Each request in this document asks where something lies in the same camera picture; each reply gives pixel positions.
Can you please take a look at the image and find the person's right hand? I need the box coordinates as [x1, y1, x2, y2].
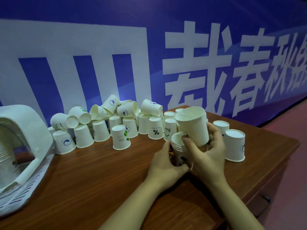
[182, 122, 226, 185]

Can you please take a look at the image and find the person's left hand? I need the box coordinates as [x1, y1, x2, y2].
[146, 141, 190, 189]

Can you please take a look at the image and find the green leaf print paper cup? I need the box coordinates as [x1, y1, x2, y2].
[173, 147, 193, 167]

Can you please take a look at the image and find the plain white paper cup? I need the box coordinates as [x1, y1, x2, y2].
[174, 106, 210, 147]

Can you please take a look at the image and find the pile of paper cups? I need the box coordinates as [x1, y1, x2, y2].
[48, 94, 246, 163]

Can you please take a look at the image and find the white plastic storage box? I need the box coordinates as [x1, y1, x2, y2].
[0, 104, 55, 217]

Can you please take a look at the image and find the percent print white paper cup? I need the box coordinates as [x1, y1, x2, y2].
[0, 155, 21, 188]

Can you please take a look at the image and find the person's left forearm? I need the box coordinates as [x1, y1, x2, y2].
[98, 179, 166, 230]

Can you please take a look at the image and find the person's right forearm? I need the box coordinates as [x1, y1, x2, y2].
[209, 179, 264, 230]

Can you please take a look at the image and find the brown drawer cabinet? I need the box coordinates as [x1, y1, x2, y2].
[246, 150, 300, 219]

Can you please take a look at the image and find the brown wooden table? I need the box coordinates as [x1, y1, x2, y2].
[0, 105, 300, 230]

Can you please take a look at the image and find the white slotted drain tray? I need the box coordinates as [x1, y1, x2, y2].
[0, 154, 55, 217]

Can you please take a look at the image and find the blue white backdrop banner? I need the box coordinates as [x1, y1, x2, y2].
[0, 0, 307, 128]

